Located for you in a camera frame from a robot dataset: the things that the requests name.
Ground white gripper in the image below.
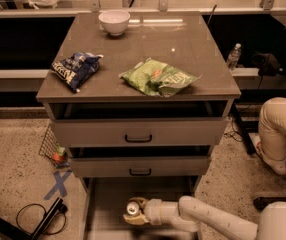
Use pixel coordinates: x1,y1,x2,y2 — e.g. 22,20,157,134
123,197,180,226

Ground green soda can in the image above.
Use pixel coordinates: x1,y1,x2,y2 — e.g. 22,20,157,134
126,201,140,216

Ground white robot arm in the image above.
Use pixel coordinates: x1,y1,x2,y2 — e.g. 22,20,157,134
123,196,286,240

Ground bottom open drawer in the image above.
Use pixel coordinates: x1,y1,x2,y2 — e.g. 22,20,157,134
80,176,201,240

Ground middle grey drawer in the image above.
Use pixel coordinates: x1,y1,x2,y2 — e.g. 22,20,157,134
69,156,210,178

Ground grey drawer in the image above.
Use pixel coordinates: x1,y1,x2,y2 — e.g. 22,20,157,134
51,119,227,148
69,156,210,178

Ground top grey drawer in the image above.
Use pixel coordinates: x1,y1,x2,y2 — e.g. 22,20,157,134
51,119,227,148

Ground grey drawer cabinet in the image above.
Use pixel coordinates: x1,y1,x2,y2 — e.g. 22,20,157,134
36,11,242,240

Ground black office chair base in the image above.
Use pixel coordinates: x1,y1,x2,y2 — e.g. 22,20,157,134
252,152,286,212

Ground green chip bag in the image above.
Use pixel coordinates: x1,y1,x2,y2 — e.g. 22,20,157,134
119,58,201,97

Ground black stand leg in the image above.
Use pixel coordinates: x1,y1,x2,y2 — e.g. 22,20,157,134
0,198,67,240

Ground blue chip bag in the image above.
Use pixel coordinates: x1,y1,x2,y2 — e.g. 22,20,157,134
51,52,102,93

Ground person in beige trousers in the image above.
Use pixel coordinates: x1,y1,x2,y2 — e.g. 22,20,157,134
258,97,286,158

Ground clear plastic water bottle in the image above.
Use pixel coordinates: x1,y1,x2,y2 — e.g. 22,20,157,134
226,43,241,70

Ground white ceramic bowl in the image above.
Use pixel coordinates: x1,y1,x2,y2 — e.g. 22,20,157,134
98,10,130,36

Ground black headphones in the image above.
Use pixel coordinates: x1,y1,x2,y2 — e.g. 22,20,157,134
251,52,286,76

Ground black cable on floor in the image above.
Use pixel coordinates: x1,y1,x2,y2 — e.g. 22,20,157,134
15,202,68,236

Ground wire mesh basket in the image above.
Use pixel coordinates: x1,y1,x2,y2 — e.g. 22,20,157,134
38,126,69,168

